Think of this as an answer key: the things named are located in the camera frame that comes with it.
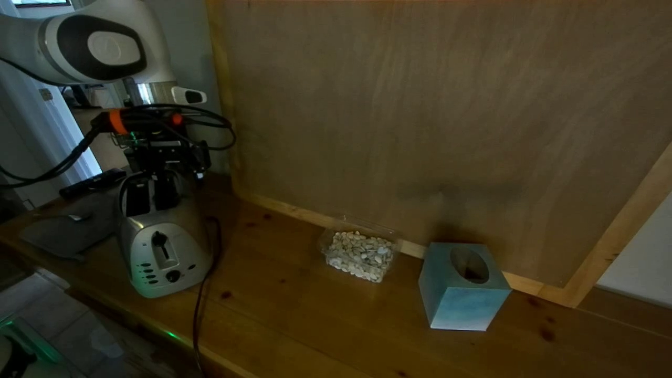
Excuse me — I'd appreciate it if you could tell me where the grey toaster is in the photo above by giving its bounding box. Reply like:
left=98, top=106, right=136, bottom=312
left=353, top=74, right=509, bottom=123
left=116, top=170, right=215, bottom=299

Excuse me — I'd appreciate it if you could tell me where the toaster lever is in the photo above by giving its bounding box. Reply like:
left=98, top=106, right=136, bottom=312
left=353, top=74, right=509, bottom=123
left=151, top=230, right=172, bottom=261

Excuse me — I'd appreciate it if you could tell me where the black remote control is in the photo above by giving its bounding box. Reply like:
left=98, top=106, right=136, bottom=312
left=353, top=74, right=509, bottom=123
left=58, top=167, right=127, bottom=200

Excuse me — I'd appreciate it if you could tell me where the grey cloth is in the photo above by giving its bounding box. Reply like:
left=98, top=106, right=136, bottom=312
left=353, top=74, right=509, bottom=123
left=20, top=192, right=124, bottom=261

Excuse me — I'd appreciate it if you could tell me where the clear tub of seeds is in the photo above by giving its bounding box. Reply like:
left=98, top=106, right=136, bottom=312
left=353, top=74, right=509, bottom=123
left=317, top=214, right=404, bottom=285

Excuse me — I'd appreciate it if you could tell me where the blue cube box with hole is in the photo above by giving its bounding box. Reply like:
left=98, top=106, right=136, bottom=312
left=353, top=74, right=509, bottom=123
left=418, top=241, right=513, bottom=333

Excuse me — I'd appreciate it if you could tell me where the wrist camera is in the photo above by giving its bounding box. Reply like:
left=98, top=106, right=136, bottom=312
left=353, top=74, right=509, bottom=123
left=92, top=107, right=185, bottom=135

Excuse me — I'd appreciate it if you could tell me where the black cable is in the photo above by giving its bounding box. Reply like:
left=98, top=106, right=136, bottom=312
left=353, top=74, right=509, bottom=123
left=191, top=215, right=224, bottom=378

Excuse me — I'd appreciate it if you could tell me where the plywood board with wooden frame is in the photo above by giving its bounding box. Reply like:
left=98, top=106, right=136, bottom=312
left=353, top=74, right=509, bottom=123
left=204, top=0, right=672, bottom=309

